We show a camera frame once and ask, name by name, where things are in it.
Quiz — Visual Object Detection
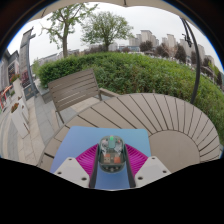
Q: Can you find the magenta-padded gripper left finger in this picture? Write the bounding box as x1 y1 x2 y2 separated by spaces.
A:
53 143 100 189

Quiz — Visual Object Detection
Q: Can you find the group of apartment buildings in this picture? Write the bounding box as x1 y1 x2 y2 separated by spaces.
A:
128 29 216 68

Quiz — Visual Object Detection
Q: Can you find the blue mouse pad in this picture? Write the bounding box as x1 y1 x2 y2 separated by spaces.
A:
49 125 152 191

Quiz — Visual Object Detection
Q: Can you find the round leafy tree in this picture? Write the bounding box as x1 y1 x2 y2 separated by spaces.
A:
81 11 134 53

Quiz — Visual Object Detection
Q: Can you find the tall grey sign pillar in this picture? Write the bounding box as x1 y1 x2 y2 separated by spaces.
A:
19 26 38 101

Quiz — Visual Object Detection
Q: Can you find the dark storefront building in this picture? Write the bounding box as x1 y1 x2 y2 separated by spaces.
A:
0 49 21 111

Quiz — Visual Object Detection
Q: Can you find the green hedge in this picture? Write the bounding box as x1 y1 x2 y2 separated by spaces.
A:
38 51 224 144

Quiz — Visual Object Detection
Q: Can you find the tree with bare trunk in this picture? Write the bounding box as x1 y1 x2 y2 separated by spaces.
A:
41 3 99 59

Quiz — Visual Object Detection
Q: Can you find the white flower planter box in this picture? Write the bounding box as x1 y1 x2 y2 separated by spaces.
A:
9 101 31 139

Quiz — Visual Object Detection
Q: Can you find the transparent computer mouse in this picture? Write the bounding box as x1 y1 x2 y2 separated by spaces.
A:
98 135 126 174

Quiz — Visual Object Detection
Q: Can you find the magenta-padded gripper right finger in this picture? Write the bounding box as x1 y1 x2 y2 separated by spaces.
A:
123 143 172 189

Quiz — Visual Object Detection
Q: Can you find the grey slatted outdoor chair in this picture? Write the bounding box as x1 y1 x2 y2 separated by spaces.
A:
47 68 119 124

